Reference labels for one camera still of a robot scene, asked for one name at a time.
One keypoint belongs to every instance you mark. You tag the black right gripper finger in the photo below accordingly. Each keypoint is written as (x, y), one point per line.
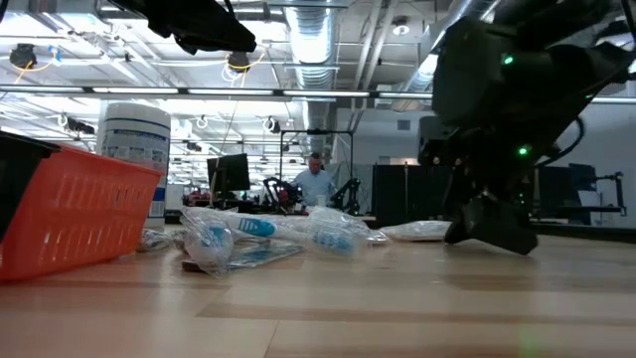
(459, 226)
(502, 229)

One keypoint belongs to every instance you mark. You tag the clear bag of cotton pads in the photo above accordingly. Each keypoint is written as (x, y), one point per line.
(378, 237)
(417, 230)

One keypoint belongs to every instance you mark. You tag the bagged black comb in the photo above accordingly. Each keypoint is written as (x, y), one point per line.
(263, 254)

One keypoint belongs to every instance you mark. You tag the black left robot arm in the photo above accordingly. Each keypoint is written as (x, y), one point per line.
(174, 22)

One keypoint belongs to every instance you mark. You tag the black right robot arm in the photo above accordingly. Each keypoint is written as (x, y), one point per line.
(546, 74)

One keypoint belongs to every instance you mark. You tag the black partition panel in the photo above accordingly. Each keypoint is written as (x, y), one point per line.
(407, 194)

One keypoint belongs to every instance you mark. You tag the black background workstation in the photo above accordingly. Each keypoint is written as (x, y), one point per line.
(561, 194)

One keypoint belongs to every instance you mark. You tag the small white cup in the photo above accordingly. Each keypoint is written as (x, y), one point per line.
(321, 200)

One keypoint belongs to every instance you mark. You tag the person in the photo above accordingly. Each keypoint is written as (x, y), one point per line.
(314, 186)

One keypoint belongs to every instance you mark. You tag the long ceiling light strip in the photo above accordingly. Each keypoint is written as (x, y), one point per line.
(323, 93)

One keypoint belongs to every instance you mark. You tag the black background monitor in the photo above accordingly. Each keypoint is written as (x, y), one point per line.
(228, 173)

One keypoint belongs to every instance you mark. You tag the black ceiling-hung device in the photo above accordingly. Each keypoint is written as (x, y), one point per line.
(239, 62)
(22, 54)

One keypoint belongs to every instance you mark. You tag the crinkled clear packet silver clipper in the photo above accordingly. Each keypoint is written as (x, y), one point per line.
(154, 240)

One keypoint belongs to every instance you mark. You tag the white wipes canister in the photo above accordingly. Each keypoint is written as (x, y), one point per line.
(134, 134)

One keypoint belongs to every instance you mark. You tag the orange slotted plastic basket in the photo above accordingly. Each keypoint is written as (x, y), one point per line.
(74, 219)

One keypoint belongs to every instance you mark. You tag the black plastic bin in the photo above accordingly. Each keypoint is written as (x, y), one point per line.
(15, 184)

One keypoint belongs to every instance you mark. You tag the black aluminium table frame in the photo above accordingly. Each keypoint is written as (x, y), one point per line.
(586, 232)

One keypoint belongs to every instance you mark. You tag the thin black station frame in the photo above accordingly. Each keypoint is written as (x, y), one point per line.
(318, 132)

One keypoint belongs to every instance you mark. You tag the silver ceiling air duct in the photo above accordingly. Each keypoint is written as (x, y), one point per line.
(313, 50)

